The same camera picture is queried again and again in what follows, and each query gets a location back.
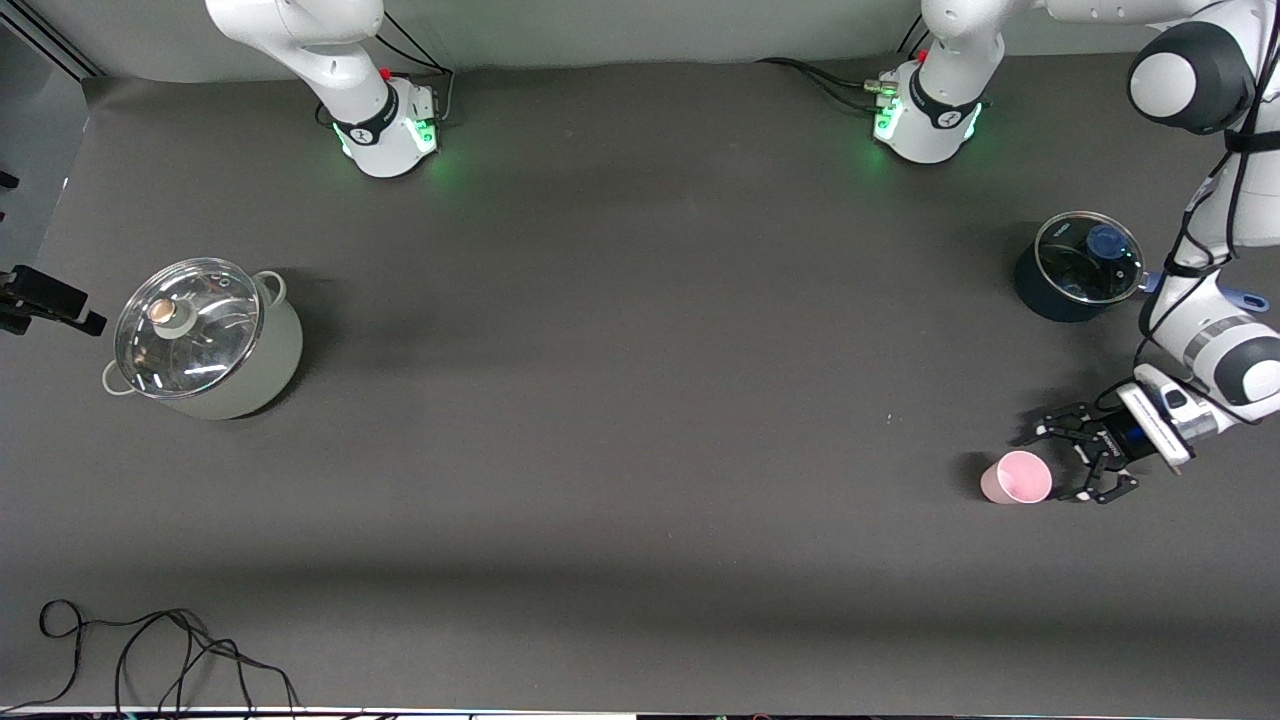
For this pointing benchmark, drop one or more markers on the dark grey table mat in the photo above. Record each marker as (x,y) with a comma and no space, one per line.
(640,400)

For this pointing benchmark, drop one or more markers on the glass lid with blue knob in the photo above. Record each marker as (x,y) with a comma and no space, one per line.
(1085,260)

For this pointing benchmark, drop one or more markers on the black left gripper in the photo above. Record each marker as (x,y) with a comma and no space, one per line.
(1108,441)

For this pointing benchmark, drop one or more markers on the pink plastic cup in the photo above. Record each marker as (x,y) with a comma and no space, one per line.
(1015,478)

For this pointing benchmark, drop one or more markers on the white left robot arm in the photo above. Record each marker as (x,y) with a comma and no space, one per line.
(945,100)

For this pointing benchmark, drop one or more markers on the mint green cooking pot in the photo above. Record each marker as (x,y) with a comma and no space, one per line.
(270,370)

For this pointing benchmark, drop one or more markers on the dark aluminium frame rail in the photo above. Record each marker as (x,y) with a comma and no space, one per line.
(55,45)

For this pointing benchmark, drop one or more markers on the glass lid with copper knob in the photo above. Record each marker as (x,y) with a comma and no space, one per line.
(200,350)

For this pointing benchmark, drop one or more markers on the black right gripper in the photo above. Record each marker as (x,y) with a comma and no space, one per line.
(45,295)

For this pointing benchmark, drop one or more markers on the dark blue saucepan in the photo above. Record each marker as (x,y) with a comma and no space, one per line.
(1040,295)

